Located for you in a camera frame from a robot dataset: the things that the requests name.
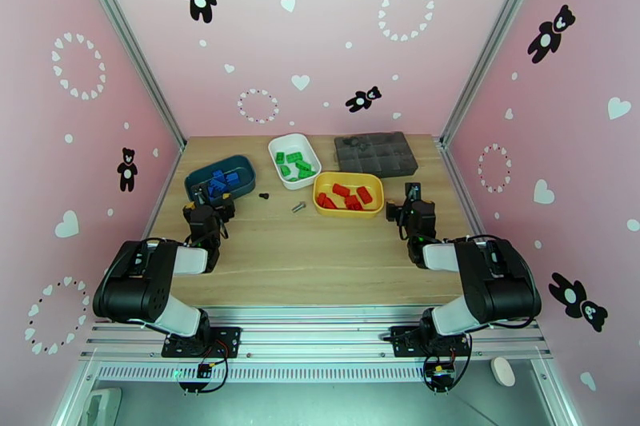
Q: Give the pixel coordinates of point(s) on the perforated metal strip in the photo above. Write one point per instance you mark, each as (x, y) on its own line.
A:
(300, 373)

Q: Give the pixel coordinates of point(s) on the aluminium frame post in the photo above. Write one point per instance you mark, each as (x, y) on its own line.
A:
(495, 40)
(125, 40)

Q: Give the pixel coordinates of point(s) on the dark blue plastic container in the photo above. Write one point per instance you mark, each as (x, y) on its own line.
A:
(247, 187)

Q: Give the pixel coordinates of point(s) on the small black circuit board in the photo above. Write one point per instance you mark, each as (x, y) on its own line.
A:
(204, 370)

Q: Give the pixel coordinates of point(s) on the circuit board with yellow connector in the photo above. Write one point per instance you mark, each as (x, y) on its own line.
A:
(440, 374)

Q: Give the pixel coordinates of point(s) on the aluminium table side rail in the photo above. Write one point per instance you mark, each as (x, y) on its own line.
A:
(166, 195)
(453, 175)

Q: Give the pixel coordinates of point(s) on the silver metal bolt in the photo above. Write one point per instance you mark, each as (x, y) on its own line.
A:
(298, 207)

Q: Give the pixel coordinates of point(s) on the aluminium rail base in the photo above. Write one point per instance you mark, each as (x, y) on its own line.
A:
(320, 334)

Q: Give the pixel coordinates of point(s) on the dark grey compartment organizer box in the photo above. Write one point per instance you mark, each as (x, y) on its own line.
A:
(385, 160)

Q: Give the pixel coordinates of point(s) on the aluminium frame leg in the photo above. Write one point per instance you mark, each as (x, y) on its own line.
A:
(72, 394)
(550, 394)

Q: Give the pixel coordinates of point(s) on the yellow plastic container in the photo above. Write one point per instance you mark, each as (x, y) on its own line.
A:
(375, 187)

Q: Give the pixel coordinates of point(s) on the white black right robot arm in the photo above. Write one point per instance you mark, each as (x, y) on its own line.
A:
(495, 285)

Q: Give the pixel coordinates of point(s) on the white oval device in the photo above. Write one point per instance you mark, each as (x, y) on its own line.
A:
(502, 372)

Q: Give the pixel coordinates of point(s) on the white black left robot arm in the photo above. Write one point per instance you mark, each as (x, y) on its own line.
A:
(135, 285)

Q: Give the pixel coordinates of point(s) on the white plastic container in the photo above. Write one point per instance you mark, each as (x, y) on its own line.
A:
(290, 145)

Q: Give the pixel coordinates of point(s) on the white plastic object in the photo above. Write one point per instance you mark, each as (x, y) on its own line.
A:
(102, 407)

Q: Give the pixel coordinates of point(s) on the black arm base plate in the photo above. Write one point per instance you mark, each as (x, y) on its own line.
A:
(405, 339)
(225, 339)

